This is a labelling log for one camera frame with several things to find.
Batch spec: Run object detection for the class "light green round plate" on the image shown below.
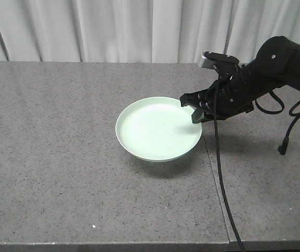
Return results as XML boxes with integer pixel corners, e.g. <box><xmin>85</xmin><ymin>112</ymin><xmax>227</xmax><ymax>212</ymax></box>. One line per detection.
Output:
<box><xmin>115</xmin><ymin>97</ymin><xmax>202</xmax><ymax>162</ymax></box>

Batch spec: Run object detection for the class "white pleated curtain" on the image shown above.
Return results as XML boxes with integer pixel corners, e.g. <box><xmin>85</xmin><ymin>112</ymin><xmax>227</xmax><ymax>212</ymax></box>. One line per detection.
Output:
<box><xmin>0</xmin><ymin>1</ymin><xmax>300</xmax><ymax>63</ymax></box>

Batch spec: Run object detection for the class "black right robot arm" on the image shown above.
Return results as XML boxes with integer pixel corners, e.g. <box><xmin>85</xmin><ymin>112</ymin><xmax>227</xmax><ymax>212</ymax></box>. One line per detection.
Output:
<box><xmin>180</xmin><ymin>36</ymin><xmax>300</xmax><ymax>123</ymax></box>

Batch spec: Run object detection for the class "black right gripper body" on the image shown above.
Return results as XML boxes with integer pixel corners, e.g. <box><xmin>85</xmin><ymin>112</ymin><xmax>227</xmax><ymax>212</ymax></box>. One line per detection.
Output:
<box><xmin>201</xmin><ymin>67</ymin><xmax>254</xmax><ymax>120</ymax></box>

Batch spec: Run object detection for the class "black camera cable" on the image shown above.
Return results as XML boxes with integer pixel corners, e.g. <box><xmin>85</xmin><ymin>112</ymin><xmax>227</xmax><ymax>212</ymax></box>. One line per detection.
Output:
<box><xmin>210</xmin><ymin>65</ymin><xmax>245</xmax><ymax>252</ymax></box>

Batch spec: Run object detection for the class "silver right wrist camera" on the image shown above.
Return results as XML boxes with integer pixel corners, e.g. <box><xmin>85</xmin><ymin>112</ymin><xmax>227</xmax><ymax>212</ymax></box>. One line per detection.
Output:
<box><xmin>197</xmin><ymin>51</ymin><xmax>239</xmax><ymax>69</ymax></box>

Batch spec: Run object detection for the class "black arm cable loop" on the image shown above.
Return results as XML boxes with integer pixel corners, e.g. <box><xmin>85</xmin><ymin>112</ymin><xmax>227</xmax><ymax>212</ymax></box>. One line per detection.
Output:
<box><xmin>254</xmin><ymin>15</ymin><xmax>300</xmax><ymax>155</ymax></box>

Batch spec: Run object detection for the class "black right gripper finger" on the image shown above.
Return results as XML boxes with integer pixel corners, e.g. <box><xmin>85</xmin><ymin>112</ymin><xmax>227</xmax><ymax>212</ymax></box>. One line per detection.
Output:
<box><xmin>191</xmin><ymin>108</ymin><xmax>214</xmax><ymax>123</ymax></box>
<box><xmin>179</xmin><ymin>89</ymin><xmax>213</xmax><ymax>107</ymax></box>

